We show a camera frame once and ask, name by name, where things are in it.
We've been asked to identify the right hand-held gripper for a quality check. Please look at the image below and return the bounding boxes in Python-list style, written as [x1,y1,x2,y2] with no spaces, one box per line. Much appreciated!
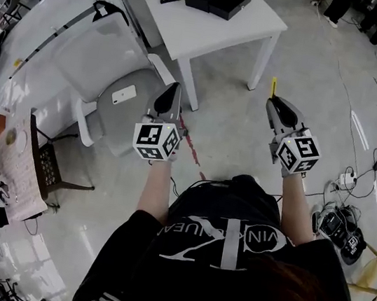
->
[255,94,330,179]

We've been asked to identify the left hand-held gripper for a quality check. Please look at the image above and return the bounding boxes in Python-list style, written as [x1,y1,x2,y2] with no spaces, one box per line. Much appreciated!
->
[129,76,196,167]

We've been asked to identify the yellow utility knife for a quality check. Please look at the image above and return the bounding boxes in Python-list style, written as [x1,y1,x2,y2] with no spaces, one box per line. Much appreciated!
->
[268,76,281,101]

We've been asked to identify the person's right forearm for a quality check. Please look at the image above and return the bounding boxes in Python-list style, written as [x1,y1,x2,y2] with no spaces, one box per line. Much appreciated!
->
[270,171,324,251]

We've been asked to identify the person's left forearm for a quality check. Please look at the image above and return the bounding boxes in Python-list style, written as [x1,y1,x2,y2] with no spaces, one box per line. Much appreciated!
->
[134,155,179,226]

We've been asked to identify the white smartphone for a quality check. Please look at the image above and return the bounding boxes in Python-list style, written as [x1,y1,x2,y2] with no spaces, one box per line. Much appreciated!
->
[110,81,139,109]

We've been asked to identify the white square table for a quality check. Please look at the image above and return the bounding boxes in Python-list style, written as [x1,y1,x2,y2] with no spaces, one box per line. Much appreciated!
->
[112,0,293,125]

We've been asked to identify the white chair with grey seat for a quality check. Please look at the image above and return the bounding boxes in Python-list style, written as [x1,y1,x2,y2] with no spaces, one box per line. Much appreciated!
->
[38,1,199,167]

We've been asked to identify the white power strip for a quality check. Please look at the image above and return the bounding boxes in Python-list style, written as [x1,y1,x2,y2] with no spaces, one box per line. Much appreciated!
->
[336,171,360,188]

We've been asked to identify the black metal lattice stool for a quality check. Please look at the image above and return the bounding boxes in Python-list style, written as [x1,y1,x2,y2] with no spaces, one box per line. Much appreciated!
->
[16,106,106,210]

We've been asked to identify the long white desk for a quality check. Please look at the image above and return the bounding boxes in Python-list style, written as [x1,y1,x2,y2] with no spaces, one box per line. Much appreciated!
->
[0,0,156,145]

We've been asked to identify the white plate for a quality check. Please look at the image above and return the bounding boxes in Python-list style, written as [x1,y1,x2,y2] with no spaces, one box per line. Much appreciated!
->
[13,128,31,158]

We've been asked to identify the person's black printed t-shirt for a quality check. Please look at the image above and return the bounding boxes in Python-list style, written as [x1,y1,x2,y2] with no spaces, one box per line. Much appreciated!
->
[70,150,376,301]

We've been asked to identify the table with pink patterned cloth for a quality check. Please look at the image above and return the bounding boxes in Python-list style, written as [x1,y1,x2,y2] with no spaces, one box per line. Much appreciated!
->
[0,104,64,229]

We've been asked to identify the black electronic devices with cables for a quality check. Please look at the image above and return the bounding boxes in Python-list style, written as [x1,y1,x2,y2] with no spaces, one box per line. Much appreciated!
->
[305,198,374,268]

